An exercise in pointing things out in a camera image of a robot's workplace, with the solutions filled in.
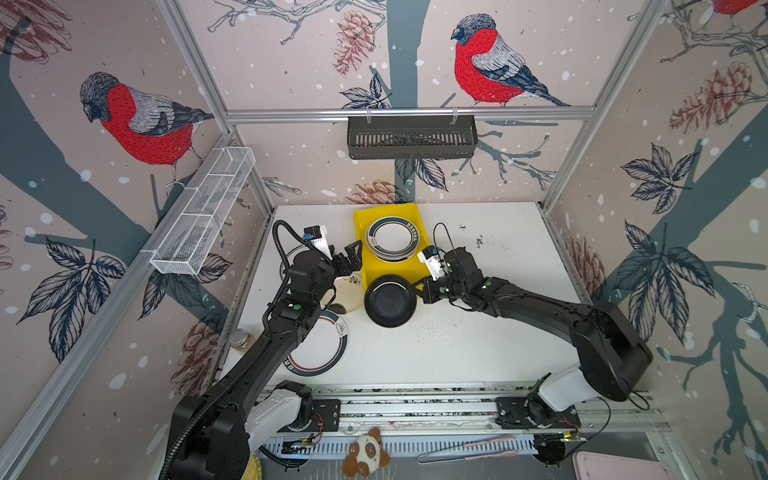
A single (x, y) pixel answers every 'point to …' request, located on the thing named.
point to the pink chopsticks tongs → (499, 454)
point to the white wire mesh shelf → (187, 243)
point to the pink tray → (598, 466)
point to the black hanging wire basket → (412, 137)
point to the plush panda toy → (366, 455)
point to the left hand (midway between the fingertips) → (347, 243)
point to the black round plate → (390, 301)
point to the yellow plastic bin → (374, 268)
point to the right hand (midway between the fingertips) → (409, 289)
